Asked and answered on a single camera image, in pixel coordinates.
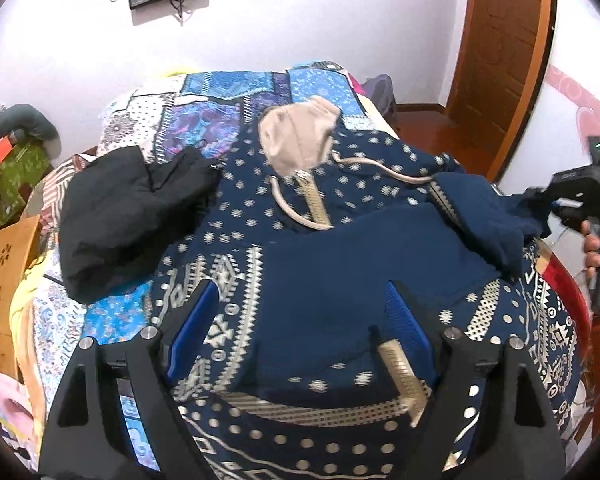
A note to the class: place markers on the pink cloth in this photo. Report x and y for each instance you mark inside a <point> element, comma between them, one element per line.
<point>7,400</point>

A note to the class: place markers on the navy patterned hoodie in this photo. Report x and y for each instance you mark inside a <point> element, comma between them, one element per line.
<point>330,270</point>

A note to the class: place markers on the black garment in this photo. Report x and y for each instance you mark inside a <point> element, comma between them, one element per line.
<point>115,220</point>

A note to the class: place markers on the brown striped cloth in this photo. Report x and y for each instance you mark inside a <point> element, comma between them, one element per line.
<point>55,180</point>

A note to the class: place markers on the grey neck pillow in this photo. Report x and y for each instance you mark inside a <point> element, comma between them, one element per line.
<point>35,122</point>

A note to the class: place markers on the wooden door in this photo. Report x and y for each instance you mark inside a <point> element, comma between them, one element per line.
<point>505,60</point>

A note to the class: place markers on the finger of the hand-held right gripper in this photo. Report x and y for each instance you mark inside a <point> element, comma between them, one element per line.
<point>537,195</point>

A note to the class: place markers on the dark bag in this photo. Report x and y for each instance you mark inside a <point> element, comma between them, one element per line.
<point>380,95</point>

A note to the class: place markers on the person's right hand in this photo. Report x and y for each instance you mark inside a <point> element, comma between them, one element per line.
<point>592,247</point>

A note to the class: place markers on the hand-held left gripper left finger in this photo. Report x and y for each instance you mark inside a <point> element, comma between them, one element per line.
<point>196,320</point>

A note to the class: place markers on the green box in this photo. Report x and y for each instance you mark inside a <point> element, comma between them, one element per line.
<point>15,180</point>

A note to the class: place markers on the yellow blanket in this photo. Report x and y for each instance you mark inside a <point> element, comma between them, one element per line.
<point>22,305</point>

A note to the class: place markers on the patchwork bedspread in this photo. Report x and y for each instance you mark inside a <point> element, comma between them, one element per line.
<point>210,120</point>

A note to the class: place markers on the pink wall sticker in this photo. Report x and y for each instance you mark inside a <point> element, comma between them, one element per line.
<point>587,110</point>

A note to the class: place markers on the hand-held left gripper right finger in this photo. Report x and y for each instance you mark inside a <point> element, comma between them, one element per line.
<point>405,320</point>

